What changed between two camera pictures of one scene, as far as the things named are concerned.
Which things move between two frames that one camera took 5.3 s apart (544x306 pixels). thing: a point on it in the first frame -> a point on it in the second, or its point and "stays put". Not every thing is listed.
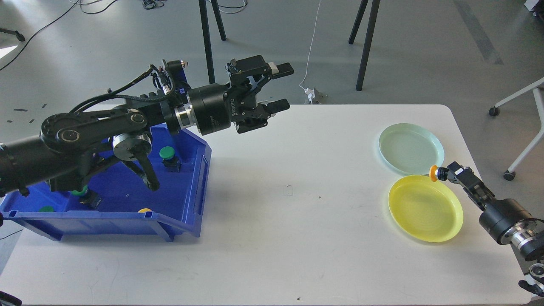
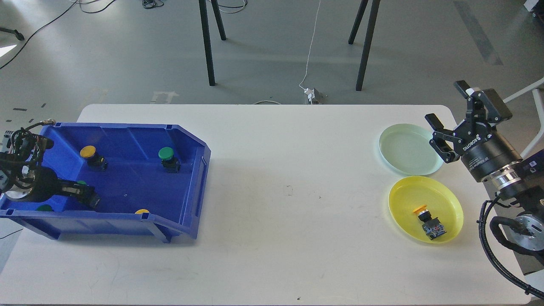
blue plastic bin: x=181 y=163 stays put
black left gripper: x=214 y=107 -> x=40 y=184
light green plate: x=409 y=149 stays put
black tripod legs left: x=207 y=46 stays put
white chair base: x=538 y=88 stays put
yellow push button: x=436 y=173 -> x=433 y=228
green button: x=171 y=162 stays put
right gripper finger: x=478 y=192 -> x=443 y=140
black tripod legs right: x=373 y=16 stays put
